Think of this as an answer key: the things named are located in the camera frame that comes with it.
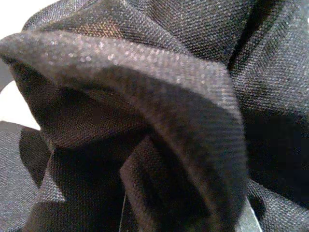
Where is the black garment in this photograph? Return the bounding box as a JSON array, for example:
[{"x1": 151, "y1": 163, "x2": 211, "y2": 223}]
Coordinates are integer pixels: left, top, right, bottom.
[{"x1": 0, "y1": 0, "x2": 309, "y2": 232}]

